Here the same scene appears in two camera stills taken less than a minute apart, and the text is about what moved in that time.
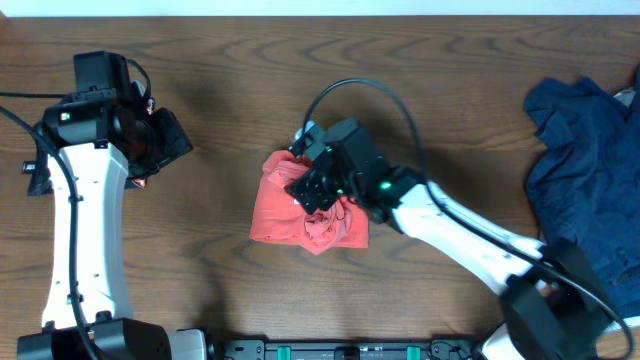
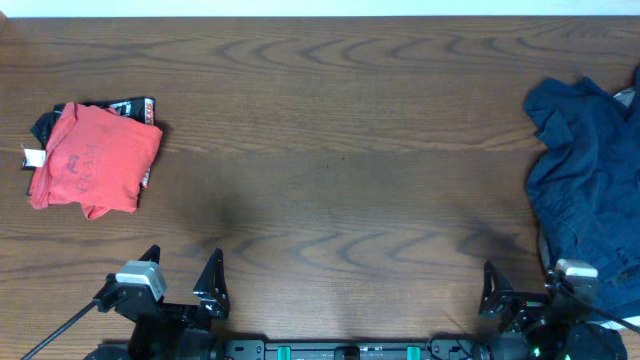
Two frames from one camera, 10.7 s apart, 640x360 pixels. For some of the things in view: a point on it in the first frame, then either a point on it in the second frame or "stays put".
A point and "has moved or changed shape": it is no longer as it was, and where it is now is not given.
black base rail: [349, 349] stays put
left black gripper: [170, 141] → [181, 310]
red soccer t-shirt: [277, 218] has moved or changed shape
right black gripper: [309, 186] → [527, 308]
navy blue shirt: [584, 179] stays put
